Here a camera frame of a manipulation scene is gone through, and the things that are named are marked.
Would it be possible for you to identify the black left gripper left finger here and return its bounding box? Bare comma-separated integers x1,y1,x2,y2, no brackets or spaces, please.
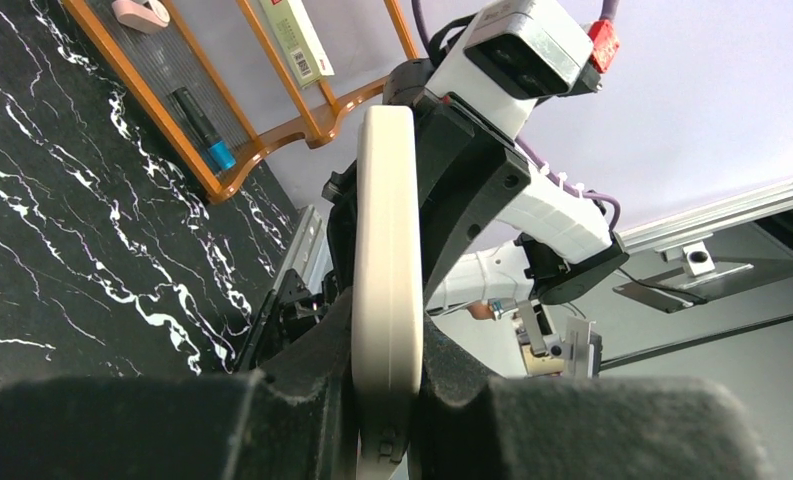
0,292,357,479

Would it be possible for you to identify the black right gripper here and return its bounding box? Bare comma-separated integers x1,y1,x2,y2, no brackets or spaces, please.
409,93,530,297

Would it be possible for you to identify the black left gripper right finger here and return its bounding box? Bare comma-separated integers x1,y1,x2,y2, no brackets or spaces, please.
410,321,774,479

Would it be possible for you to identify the beige phone case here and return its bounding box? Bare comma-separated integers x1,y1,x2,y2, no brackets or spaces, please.
351,105,424,479

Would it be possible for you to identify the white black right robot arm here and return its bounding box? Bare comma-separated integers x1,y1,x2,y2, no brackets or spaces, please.
323,58,629,315

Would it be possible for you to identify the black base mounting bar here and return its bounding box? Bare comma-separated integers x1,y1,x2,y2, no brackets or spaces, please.
232,269,338,373

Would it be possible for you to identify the white box on rack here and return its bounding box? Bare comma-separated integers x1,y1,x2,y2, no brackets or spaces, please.
260,0,335,88

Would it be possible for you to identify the black blue marker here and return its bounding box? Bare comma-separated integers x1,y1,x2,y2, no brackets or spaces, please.
171,87,236,172

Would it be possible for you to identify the orange wooden tiered rack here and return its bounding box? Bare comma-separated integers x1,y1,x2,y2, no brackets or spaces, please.
65,1,419,204

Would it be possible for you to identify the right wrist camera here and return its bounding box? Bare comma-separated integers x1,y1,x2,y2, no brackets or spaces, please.
426,0,620,139

